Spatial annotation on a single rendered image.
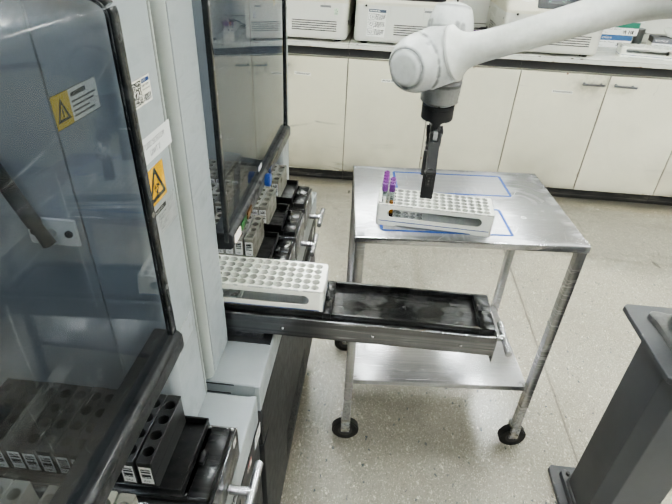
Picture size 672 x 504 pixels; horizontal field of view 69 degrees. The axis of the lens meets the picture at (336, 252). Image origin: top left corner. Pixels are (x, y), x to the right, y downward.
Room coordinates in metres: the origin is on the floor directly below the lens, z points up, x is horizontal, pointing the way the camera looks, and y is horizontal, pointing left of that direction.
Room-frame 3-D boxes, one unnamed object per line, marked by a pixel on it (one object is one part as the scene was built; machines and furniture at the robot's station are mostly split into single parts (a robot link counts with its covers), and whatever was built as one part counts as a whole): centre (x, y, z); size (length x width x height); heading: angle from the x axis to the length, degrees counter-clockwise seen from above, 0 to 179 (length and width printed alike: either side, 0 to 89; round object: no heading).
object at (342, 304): (0.82, -0.01, 0.78); 0.73 x 0.14 x 0.09; 86
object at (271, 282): (0.83, 0.17, 0.83); 0.30 x 0.10 x 0.06; 86
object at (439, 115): (1.16, -0.22, 1.09); 0.08 x 0.07 x 0.09; 173
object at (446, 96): (1.16, -0.22, 1.16); 0.09 x 0.09 x 0.06
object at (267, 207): (1.14, 0.18, 0.85); 0.12 x 0.02 x 0.06; 175
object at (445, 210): (1.16, -0.25, 0.85); 0.30 x 0.10 x 0.06; 83
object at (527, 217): (1.29, -0.35, 0.41); 0.67 x 0.46 x 0.82; 91
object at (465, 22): (1.15, -0.22, 1.27); 0.13 x 0.11 x 0.16; 151
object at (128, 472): (0.43, 0.25, 0.85); 0.12 x 0.02 x 0.06; 175
